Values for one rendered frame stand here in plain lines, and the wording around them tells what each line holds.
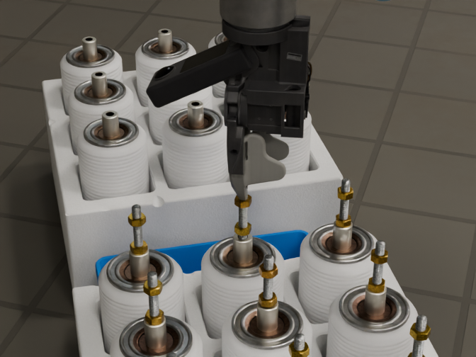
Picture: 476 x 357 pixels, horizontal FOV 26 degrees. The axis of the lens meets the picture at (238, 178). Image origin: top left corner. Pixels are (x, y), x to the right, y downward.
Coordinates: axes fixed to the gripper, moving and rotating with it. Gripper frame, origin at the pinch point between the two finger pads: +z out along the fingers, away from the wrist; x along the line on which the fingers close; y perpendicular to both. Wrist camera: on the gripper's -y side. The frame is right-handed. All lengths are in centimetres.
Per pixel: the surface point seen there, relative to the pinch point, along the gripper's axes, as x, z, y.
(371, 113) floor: 79, 35, 16
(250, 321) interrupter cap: -10.9, 9.8, 2.7
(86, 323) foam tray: -5.4, 17.0, -17.0
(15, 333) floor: 11.1, 35.0, -32.7
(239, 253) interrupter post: -1.0, 8.5, 0.3
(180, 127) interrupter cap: 27.4, 9.6, -11.3
